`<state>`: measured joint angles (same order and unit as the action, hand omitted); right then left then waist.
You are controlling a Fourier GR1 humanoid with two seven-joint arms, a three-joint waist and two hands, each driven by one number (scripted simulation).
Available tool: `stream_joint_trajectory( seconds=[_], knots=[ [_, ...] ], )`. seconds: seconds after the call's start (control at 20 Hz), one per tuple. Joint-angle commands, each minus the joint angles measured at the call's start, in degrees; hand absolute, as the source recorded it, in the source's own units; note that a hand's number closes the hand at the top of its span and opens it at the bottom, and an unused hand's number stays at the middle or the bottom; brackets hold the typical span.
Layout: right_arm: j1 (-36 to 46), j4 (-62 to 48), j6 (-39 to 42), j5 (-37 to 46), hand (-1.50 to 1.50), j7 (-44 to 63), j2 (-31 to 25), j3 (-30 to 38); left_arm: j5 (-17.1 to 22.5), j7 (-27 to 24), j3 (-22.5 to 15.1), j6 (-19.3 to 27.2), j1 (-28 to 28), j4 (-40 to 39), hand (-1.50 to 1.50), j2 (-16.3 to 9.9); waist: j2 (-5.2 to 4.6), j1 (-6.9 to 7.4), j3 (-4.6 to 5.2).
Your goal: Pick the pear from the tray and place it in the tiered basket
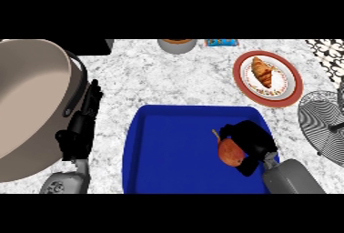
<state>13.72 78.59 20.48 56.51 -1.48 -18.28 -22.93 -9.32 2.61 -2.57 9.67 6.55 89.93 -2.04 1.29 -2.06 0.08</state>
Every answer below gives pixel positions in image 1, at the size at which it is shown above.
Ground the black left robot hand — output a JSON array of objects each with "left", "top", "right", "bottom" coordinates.
[{"left": 52, "top": 78, "right": 104, "bottom": 163}]

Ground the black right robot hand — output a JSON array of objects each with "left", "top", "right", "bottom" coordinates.
[{"left": 216, "top": 119, "right": 278, "bottom": 177}]

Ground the red-orange pear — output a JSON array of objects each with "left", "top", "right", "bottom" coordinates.
[{"left": 210, "top": 128, "right": 246, "bottom": 167}]

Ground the blue plastic tray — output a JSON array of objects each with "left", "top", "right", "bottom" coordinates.
[{"left": 120, "top": 104, "right": 280, "bottom": 195}]

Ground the red-rimmed white plate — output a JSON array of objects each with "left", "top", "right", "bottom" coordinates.
[{"left": 231, "top": 50, "right": 305, "bottom": 109}]

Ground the brown croissant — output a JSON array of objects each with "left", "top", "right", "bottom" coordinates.
[{"left": 249, "top": 56, "right": 274, "bottom": 89}]

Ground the dark flat appliance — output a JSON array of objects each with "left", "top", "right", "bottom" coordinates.
[{"left": 58, "top": 39, "right": 115, "bottom": 56}]

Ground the blue packet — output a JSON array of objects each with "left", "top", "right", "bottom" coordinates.
[{"left": 203, "top": 39, "right": 240, "bottom": 48}]

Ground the grey round container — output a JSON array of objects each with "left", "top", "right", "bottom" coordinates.
[{"left": 156, "top": 39, "right": 199, "bottom": 56}]

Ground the beige pot with black handle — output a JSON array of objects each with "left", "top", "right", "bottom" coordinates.
[{"left": 0, "top": 39, "right": 89, "bottom": 184}]

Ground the black wire tiered basket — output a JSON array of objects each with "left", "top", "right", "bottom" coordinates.
[{"left": 296, "top": 39, "right": 344, "bottom": 168}]

